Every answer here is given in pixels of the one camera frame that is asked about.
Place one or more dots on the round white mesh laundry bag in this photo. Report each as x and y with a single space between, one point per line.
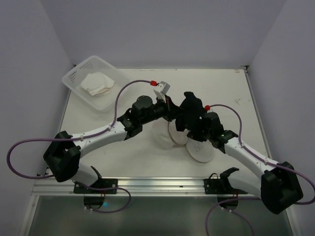
165 134

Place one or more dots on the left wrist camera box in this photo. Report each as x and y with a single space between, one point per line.
161 90

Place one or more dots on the white bra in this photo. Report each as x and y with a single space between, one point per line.
97 84

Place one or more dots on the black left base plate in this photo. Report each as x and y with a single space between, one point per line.
101 186

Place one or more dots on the white plastic basket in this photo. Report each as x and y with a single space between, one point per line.
91 65

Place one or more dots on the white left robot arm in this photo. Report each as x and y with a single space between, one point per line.
63 156

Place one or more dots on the black garment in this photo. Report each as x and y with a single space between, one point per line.
193 109

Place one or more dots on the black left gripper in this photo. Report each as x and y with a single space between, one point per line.
169 109

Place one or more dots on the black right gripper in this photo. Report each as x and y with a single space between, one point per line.
191 114

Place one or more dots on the aluminium mounting rail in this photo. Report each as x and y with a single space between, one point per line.
150 187

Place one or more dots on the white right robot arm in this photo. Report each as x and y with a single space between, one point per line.
274 183

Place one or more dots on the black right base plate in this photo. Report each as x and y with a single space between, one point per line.
220 186

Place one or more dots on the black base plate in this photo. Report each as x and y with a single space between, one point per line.
101 186
220 186

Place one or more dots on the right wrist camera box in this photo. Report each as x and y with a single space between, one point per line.
208 109

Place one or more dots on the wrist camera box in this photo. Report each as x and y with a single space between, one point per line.
208 109
161 90

